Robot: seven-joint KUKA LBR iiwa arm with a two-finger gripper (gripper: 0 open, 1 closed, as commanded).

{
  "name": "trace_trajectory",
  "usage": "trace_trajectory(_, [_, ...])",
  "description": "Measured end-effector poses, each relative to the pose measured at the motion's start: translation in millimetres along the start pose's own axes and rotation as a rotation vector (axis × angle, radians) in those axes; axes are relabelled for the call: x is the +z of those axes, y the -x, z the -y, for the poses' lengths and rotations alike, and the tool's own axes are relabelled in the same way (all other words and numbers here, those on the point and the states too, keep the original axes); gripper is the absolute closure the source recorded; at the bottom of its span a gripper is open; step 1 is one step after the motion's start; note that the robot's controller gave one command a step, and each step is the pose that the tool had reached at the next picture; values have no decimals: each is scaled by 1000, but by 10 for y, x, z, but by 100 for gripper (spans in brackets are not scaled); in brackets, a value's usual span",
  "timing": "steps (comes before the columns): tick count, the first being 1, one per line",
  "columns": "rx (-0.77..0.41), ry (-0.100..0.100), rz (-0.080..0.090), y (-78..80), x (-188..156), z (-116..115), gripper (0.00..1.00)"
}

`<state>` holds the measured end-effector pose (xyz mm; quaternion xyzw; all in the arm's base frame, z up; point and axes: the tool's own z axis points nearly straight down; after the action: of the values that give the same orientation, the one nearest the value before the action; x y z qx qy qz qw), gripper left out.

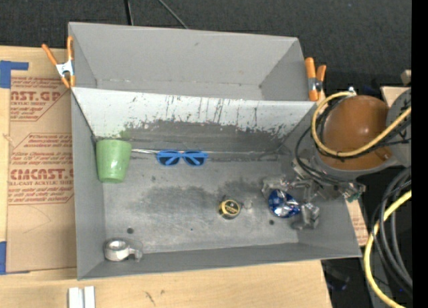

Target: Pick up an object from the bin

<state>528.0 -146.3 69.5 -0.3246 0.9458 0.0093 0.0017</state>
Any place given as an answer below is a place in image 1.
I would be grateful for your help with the green cup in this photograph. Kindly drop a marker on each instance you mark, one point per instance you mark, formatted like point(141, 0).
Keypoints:
point(113, 161)

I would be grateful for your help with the brown cardboard board red print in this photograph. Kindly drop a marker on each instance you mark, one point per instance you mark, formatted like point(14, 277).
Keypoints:
point(40, 220)

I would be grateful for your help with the grey metal bin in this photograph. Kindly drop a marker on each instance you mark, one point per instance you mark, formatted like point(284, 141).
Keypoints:
point(187, 206)

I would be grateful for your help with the blue sunglasses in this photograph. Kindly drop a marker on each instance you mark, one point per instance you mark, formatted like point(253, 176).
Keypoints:
point(182, 158)

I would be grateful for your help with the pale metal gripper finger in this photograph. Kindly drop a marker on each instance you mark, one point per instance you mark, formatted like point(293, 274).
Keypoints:
point(309, 216)
point(275, 184)

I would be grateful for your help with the shiny blue foil packet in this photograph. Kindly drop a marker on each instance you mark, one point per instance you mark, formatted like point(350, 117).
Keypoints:
point(283, 203)

